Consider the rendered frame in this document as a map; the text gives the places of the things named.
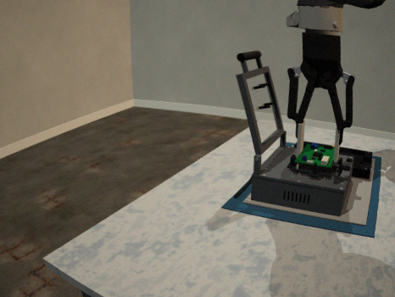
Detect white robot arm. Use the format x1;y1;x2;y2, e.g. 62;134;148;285
287;0;386;36

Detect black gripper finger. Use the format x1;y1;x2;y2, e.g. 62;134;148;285
324;71;355;163
287;67;317;156

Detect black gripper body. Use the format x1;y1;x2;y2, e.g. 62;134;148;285
300;32;343;89

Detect green circuit board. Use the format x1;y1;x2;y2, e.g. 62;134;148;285
294;143;334;168

